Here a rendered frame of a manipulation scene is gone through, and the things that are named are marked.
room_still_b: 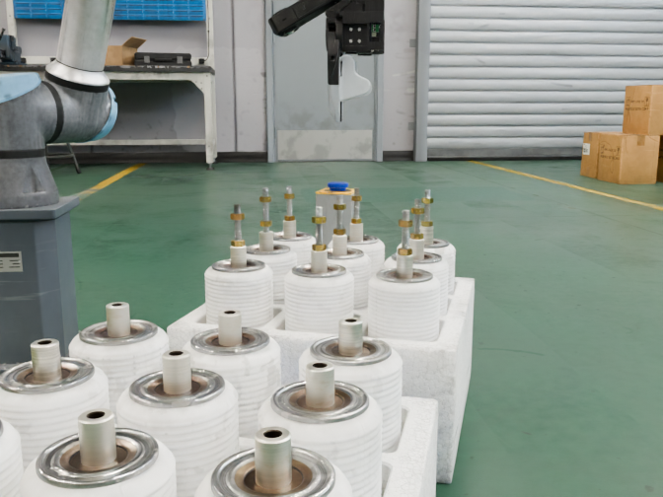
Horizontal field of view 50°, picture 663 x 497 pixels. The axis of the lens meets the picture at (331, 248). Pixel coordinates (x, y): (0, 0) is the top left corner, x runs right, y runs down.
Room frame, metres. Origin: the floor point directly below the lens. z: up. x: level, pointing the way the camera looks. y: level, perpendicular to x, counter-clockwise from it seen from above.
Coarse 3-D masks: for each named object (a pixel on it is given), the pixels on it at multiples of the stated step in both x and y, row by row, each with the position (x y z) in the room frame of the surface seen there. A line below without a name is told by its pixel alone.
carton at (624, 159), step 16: (608, 144) 4.55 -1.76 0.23; (624, 144) 4.37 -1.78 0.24; (640, 144) 4.38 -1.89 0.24; (656, 144) 4.39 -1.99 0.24; (608, 160) 4.53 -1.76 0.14; (624, 160) 4.37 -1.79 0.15; (640, 160) 4.38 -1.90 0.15; (656, 160) 4.39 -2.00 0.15; (608, 176) 4.52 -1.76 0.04; (624, 176) 4.37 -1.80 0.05; (640, 176) 4.38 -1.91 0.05
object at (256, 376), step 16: (192, 352) 0.63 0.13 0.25; (256, 352) 0.63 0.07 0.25; (272, 352) 0.64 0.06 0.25; (208, 368) 0.61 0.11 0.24; (224, 368) 0.61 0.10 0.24; (240, 368) 0.61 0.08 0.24; (256, 368) 0.62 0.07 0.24; (272, 368) 0.63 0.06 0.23; (240, 384) 0.61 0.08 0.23; (256, 384) 0.61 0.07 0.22; (272, 384) 0.63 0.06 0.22; (240, 400) 0.61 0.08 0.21; (256, 400) 0.61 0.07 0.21; (240, 416) 0.61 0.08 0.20; (256, 416) 0.62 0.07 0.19; (240, 432) 0.61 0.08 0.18; (256, 432) 0.61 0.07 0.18
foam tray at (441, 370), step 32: (192, 320) 0.95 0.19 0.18; (448, 320) 0.95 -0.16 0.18; (288, 352) 0.88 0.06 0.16; (416, 352) 0.84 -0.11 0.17; (448, 352) 0.83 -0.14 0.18; (288, 384) 0.88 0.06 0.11; (416, 384) 0.84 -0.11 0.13; (448, 384) 0.83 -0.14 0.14; (448, 416) 0.83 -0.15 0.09; (448, 448) 0.83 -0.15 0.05; (448, 480) 0.83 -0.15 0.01
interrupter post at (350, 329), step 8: (344, 320) 0.63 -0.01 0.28; (352, 320) 0.63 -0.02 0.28; (360, 320) 0.63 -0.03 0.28; (344, 328) 0.62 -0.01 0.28; (352, 328) 0.62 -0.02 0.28; (360, 328) 0.62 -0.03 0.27; (344, 336) 0.62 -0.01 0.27; (352, 336) 0.62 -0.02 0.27; (360, 336) 0.62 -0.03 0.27; (344, 344) 0.62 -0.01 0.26; (352, 344) 0.62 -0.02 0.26; (360, 344) 0.62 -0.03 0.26; (344, 352) 0.62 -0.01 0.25; (352, 352) 0.62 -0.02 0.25; (360, 352) 0.62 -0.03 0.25
